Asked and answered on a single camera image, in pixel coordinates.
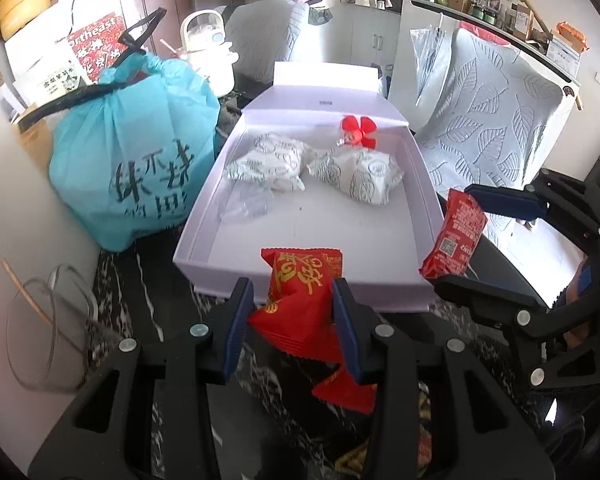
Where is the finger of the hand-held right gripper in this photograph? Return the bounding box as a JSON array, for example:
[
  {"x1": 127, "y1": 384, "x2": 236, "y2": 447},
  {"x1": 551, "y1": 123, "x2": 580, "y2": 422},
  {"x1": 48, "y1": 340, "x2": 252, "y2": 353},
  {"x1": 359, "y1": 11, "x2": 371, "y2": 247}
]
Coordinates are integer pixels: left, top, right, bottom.
[
  {"x1": 432, "y1": 274, "x2": 552, "y2": 337},
  {"x1": 464, "y1": 167, "x2": 600, "y2": 256}
]

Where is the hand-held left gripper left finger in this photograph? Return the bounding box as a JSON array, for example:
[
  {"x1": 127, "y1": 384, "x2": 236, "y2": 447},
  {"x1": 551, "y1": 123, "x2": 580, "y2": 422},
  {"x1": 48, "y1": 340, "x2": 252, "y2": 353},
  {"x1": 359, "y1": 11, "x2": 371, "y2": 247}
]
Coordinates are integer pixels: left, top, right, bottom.
[{"x1": 27, "y1": 276, "x2": 255, "y2": 480}]

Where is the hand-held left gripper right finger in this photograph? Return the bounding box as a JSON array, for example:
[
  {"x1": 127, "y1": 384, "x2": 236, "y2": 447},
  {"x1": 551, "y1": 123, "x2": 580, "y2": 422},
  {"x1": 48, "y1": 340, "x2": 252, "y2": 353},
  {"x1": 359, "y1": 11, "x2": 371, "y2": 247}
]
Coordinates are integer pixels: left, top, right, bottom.
[{"x1": 331, "y1": 277, "x2": 556, "y2": 480}]

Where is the red snack packet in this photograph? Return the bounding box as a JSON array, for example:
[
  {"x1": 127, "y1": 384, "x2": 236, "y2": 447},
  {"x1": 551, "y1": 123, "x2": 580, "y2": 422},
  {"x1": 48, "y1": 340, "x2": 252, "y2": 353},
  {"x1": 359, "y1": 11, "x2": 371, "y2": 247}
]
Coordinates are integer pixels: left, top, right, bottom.
[
  {"x1": 419, "y1": 188, "x2": 488, "y2": 279},
  {"x1": 247, "y1": 247, "x2": 344, "y2": 365},
  {"x1": 311, "y1": 365, "x2": 378, "y2": 415}
]

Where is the white gift box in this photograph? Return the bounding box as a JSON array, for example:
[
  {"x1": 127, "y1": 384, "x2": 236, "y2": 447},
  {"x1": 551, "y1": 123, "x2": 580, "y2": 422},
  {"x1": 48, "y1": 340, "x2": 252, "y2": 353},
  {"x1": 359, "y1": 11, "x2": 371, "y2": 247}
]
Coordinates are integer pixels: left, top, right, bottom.
[{"x1": 172, "y1": 61, "x2": 443, "y2": 313}]

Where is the white leaf-print snack packet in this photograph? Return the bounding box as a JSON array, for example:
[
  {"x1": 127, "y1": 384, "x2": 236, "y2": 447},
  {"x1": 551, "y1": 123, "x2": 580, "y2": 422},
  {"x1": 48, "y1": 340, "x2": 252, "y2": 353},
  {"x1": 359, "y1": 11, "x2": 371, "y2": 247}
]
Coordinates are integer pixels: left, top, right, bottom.
[
  {"x1": 305, "y1": 147, "x2": 405, "y2": 206},
  {"x1": 224, "y1": 131, "x2": 316, "y2": 193}
]

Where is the red flower toy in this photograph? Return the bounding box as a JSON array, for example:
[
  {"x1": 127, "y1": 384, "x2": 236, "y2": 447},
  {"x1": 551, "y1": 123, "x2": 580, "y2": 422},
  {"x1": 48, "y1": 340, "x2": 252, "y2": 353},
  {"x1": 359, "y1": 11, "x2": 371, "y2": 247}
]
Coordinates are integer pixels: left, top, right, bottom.
[{"x1": 341, "y1": 115, "x2": 377, "y2": 152}]

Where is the leaf-embossed grey chair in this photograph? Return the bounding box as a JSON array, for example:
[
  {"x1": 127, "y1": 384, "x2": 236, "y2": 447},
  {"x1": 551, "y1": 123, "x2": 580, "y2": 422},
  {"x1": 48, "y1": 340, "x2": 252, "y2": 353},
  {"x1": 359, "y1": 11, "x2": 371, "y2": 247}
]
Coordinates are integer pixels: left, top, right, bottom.
[{"x1": 387, "y1": 27, "x2": 581, "y2": 253}]

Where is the clear plastic wrapper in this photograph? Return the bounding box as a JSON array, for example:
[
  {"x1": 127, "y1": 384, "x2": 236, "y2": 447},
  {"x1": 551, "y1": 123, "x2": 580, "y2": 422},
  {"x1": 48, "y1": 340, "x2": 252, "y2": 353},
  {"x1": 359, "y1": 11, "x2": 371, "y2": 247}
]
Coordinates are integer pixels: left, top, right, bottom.
[{"x1": 219, "y1": 185, "x2": 273, "y2": 223}]

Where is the dark gold-print snack packet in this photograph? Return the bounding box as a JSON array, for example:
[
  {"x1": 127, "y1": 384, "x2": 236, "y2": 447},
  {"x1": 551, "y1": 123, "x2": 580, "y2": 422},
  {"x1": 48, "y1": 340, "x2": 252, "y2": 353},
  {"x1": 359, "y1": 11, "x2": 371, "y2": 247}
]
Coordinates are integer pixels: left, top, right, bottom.
[{"x1": 335, "y1": 380, "x2": 433, "y2": 478}]

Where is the clear glass cup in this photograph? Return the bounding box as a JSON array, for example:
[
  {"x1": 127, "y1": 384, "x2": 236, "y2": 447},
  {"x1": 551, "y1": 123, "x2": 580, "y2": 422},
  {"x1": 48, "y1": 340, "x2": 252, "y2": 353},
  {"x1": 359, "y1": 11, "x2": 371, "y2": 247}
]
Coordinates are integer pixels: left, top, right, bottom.
[{"x1": 5, "y1": 264, "x2": 123, "y2": 393}]

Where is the transparent folded umbrella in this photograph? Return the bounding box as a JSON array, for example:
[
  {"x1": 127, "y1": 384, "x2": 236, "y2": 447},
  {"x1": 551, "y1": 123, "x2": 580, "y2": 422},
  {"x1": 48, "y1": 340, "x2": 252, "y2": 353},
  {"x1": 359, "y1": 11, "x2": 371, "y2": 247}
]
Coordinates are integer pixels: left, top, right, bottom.
[{"x1": 410, "y1": 12, "x2": 453, "y2": 108}]

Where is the orange box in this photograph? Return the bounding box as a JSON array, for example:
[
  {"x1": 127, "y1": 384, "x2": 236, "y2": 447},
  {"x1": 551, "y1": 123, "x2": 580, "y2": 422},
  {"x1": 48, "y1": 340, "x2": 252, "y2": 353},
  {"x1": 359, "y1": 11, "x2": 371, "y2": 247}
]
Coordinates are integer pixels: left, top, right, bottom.
[{"x1": 555, "y1": 21, "x2": 590, "y2": 52}]

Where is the wooden stick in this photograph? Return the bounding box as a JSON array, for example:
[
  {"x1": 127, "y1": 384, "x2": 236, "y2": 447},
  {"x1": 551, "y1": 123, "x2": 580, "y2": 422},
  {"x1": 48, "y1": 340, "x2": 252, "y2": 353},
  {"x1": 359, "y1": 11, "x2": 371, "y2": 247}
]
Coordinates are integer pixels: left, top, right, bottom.
[{"x1": 1, "y1": 259, "x2": 53, "y2": 326}]

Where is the white cabinet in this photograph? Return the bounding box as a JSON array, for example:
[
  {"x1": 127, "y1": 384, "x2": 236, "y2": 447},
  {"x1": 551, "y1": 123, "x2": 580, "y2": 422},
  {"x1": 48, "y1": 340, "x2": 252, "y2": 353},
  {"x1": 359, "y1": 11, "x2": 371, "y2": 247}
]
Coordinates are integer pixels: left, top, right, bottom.
[{"x1": 320, "y1": 2, "x2": 401, "y2": 68}]

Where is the white electric kettle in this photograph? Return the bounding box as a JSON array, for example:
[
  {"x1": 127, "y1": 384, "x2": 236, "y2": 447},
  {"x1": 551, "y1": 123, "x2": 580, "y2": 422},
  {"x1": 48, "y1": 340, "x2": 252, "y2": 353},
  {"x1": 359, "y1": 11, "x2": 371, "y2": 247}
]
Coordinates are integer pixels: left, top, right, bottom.
[{"x1": 180, "y1": 10, "x2": 240, "y2": 97}]

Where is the grey covered chair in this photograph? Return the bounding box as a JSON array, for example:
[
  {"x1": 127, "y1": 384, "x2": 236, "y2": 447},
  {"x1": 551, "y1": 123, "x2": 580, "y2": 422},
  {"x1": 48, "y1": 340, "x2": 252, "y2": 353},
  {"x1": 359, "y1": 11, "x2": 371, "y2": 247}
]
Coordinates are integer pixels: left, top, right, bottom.
[{"x1": 219, "y1": 0, "x2": 311, "y2": 88}]

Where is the white green-print booklet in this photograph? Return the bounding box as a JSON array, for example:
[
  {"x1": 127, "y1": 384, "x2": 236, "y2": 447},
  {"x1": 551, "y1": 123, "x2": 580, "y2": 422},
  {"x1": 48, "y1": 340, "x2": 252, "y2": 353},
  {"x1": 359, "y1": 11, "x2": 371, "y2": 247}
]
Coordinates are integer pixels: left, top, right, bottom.
[{"x1": 17, "y1": 57, "x2": 98, "y2": 106}]

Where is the black and white booklet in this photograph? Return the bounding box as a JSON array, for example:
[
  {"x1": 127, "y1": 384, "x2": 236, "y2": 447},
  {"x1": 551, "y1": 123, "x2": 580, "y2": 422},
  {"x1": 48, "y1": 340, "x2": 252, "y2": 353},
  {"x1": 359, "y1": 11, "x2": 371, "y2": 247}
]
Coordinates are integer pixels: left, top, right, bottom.
[{"x1": 0, "y1": 85, "x2": 28, "y2": 123}]

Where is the red printed poster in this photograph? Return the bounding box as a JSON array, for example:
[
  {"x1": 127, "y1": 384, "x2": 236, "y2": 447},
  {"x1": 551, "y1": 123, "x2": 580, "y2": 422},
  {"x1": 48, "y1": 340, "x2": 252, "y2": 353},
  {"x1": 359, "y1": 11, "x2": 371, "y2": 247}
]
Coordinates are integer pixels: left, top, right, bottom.
[{"x1": 67, "y1": 11, "x2": 128, "y2": 68}]

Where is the yellow pot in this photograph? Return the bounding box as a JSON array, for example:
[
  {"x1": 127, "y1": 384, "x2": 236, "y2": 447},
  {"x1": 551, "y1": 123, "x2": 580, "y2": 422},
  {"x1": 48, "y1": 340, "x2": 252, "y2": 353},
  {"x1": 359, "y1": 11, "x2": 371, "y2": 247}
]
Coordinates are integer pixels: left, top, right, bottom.
[{"x1": 0, "y1": 0, "x2": 76, "y2": 41}]

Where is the blue drawstring bag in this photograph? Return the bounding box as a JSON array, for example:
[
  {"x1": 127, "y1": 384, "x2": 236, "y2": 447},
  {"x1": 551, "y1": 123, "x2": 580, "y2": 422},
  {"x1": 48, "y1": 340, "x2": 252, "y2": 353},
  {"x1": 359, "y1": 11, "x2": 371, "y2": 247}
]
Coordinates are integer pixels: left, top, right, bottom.
[{"x1": 19, "y1": 7, "x2": 221, "y2": 253}]

